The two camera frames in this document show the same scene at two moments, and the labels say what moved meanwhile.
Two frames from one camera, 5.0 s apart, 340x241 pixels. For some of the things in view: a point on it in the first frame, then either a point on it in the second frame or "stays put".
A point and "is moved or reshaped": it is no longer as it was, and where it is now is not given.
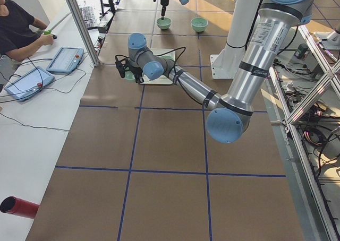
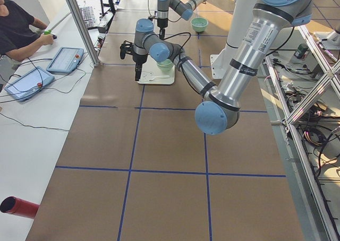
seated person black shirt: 20,33 stays put
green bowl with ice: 199,24 stays put
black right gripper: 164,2 → 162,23
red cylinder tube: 12,205 stays put
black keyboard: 87,13 stays put
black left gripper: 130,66 → 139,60
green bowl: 129,77 is moved or reshaped
